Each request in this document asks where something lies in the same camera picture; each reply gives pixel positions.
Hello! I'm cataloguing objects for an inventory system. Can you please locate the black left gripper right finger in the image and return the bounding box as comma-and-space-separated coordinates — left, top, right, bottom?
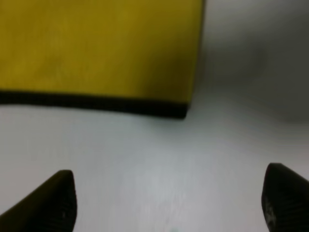
261, 163, 309, 232

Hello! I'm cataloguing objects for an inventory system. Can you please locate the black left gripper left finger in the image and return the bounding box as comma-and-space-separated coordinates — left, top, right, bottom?
0, 170, 77, 232

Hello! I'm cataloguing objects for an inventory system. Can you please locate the yellow towel with black trim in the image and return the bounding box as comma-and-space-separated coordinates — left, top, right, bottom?
0, 0, 204, 119

